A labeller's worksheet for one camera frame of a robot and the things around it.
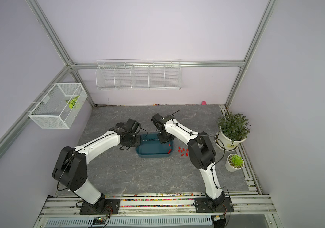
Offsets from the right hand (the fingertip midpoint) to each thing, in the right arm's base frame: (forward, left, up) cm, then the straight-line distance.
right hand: (166, 139), depth 93 cm
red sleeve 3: (-9, -10, -6) cm, 14 cm away
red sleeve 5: (-6, -9, -6) cm, 12 cm away
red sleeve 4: (-9, -13, -5) cm, 17 cm away
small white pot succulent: (-18, -38, +4) cm, 42 cm away
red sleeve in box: (-6, -2, -6) cm, 9 cm away
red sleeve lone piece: (-1, -2, -6) cm, 6 cm away
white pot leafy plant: (-2, -39, +14) cm, 42 cm away
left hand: (-4, +18, +2) cm, 19 cm away
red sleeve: (-3, -9, -6) cm, 11 cm away
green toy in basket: (+11, +55, +24) cm, 61 cm away
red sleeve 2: (-4, -11, -6) cm, 14 cm away
